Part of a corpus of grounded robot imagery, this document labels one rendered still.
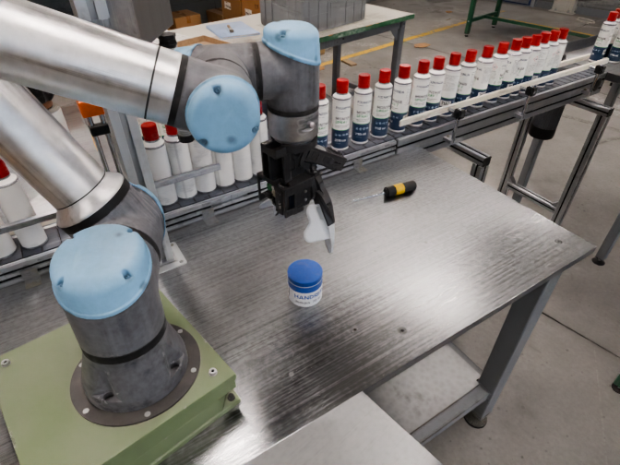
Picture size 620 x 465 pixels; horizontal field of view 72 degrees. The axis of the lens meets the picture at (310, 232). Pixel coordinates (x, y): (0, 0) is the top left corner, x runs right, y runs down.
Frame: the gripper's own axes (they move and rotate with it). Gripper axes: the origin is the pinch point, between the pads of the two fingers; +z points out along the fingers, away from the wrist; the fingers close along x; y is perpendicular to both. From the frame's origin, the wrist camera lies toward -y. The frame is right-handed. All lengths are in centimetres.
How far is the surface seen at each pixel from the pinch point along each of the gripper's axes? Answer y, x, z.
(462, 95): -92, -24, 5
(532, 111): -132, -14, 19
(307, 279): 1.2, 2.0, 9.8
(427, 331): -11.0, 22.6, 16.8
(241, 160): -11.8, -37.8, 5.1
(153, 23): 7.3, -30.0, -31.3
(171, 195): 7.2, -40.7, 8.9
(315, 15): -148, -157, 9
